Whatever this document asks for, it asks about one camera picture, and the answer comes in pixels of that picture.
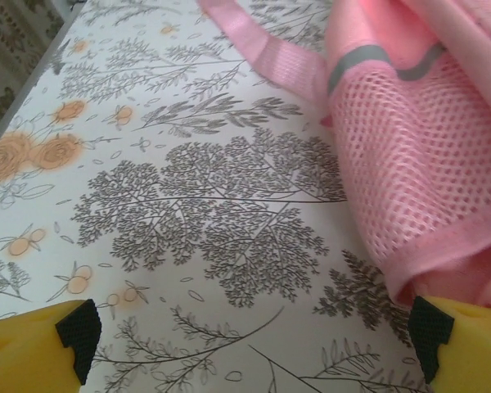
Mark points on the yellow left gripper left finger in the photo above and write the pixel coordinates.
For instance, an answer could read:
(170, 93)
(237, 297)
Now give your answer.
(32, 352)

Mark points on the floral table cover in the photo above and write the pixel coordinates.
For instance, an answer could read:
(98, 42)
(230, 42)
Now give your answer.
(188, 204)

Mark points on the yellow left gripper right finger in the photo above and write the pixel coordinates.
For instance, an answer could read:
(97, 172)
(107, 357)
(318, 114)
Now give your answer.
(470, 352)

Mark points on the pink student backpack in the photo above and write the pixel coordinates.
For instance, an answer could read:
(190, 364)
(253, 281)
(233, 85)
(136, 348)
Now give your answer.
(413, 163)

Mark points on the aluminium left side rail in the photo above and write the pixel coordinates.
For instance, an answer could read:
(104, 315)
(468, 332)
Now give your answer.
(37, 69)

